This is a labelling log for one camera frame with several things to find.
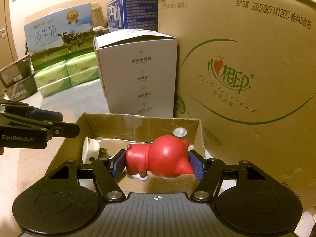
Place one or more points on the green pasture milk box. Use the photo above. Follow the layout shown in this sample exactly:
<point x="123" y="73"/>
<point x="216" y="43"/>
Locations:
<point x="59" y="35"/>

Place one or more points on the green tissue pack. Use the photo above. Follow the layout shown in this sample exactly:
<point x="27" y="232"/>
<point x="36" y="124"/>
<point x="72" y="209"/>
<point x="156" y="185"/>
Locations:
<point x="66" y="74"/>

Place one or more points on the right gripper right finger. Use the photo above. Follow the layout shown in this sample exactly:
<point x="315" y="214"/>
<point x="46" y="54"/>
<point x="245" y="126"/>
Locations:
<point x="209" y="174"/>

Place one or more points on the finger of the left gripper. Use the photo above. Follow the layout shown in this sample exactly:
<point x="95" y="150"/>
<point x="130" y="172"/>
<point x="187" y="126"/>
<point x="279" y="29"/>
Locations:
<point x="61" y="129"/>
<point x="25" y="110"/>

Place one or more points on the wooden door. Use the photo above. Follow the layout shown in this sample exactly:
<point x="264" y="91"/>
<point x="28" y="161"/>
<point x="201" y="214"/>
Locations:
<point x="7" y="50"/>

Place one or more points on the upper black food tray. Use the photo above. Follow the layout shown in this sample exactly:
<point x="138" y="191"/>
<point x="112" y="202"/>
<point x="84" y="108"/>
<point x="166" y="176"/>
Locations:
<point x="16" y="71"/>

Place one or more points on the small brown cardboard box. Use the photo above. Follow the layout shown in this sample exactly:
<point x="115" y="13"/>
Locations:
<point x="98" y="18"/>

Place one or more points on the lower black food tray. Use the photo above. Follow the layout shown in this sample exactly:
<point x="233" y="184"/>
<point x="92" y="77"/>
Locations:
<point x="22" y="89"/>

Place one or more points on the white humidifier box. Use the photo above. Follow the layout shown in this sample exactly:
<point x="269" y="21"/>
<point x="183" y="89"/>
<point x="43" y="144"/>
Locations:
<point x="137" y="69"/>

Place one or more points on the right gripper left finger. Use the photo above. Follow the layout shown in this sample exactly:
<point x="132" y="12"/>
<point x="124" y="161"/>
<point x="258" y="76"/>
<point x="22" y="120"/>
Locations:
<point x="107" y="172"/>

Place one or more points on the large brown cardboard box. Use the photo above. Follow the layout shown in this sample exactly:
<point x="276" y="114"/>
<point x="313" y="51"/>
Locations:
<point x="246" y="69"/>

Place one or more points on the blue milk carton box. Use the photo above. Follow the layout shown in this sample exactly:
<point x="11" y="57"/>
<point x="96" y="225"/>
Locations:
<point x="132" y="14"/>

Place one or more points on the white plug adapter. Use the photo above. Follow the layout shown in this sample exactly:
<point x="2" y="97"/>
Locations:
<point x="91" y="150"/>

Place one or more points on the red cat figurine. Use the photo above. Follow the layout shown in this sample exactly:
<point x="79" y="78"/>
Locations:
<point x="166" y="157"/>

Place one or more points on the open shallow cardboard box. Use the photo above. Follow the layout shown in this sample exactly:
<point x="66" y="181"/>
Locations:
<point x="115" y="131"/>

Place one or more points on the black food tray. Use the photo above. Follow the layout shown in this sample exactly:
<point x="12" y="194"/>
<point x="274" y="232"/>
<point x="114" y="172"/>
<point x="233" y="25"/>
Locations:
<point x="16" y="71"/>
<point x="22" y="89"/>

